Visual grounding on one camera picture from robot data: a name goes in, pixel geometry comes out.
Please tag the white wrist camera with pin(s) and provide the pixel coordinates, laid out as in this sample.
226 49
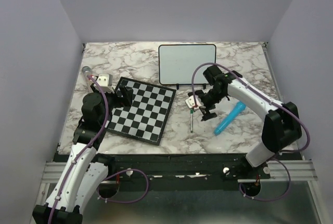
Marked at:
105 82
193 102

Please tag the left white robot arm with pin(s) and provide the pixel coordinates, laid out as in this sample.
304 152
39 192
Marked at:
78 156

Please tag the white green marker pen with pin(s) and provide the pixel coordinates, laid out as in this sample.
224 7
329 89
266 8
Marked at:
191 120

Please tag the wire whiteboard stand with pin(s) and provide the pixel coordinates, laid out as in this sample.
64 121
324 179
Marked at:
200 86

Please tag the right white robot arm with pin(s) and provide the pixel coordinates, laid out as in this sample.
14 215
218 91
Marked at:
282 125

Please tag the glittery silver tube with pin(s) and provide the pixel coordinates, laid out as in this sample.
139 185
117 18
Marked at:
88 73

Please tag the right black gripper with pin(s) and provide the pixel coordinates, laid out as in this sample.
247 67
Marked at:
207 115

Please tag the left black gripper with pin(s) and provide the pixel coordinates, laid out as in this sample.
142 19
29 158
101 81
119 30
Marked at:
119 100

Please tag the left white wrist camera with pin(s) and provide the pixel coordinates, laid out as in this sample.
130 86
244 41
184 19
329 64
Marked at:
105 82

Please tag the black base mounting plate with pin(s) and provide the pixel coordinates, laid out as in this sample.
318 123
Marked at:
179 172

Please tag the black framed whiteboard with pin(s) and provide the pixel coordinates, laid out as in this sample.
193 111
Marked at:
177 62

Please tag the black and white chessboard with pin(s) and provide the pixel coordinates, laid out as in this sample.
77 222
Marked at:
146 119

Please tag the aluminium frame rail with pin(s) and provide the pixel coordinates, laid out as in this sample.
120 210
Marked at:
52 172

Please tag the blue cylindrical tube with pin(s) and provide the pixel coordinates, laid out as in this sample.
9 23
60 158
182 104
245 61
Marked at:
237 109

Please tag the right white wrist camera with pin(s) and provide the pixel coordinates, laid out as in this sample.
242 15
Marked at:
193 102

